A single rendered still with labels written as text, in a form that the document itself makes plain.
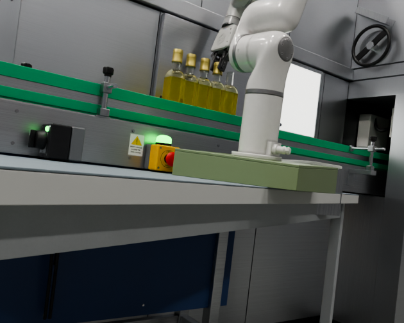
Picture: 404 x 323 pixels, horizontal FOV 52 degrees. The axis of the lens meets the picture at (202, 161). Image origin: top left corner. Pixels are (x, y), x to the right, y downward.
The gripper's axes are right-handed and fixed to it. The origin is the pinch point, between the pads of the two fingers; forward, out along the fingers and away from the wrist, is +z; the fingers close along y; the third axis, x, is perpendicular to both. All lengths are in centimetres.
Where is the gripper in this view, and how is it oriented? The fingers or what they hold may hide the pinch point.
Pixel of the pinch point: (218, 66)
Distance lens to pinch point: 152.8
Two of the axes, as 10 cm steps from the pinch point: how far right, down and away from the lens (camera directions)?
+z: -3.2, 9.3, -1.8
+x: 7.5, 3.6, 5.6
